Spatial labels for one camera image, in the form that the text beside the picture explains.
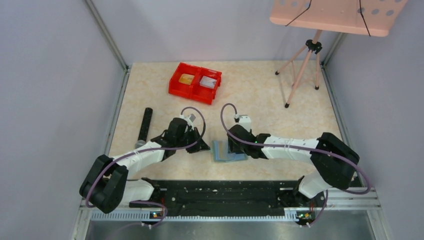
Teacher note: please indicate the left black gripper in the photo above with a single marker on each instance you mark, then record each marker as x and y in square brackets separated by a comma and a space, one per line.
[191, 139]

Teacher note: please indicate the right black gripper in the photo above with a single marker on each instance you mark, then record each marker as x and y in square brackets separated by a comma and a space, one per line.
[234, 143]

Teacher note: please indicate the green card holder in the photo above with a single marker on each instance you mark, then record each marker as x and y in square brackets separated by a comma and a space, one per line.
[222, 154]

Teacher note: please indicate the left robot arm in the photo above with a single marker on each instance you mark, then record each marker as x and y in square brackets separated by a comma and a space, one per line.
[106, 185]

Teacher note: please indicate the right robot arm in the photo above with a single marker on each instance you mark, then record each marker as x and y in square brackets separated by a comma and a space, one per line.
[333, 160]

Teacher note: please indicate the silver card in bin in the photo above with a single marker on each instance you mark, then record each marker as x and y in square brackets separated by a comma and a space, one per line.
[207, 82]

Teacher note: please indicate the gold card in bin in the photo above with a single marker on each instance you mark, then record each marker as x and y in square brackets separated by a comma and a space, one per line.
[186, 79]

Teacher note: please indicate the red two-compartment bin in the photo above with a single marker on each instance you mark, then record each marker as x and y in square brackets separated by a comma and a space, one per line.
[194, 91]

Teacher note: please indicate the black perforated bar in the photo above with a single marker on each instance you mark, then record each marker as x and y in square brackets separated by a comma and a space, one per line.
[144, 128]

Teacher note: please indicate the pink tripod stand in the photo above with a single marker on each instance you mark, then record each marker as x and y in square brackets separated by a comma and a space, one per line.
[313, 47]

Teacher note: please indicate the pink perforated tray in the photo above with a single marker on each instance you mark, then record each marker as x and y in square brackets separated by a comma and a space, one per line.
[372, 18]

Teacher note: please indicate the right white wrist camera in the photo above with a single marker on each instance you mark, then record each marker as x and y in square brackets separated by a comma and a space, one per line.
[244, 121]

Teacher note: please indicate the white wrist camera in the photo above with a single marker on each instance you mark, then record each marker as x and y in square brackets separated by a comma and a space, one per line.
[189, 119]
[244, 121]

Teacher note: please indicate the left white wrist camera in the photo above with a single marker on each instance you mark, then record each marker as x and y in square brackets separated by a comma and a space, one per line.
[189, 119]

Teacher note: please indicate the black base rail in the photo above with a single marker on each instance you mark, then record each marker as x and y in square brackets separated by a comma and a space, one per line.
[217, 199]

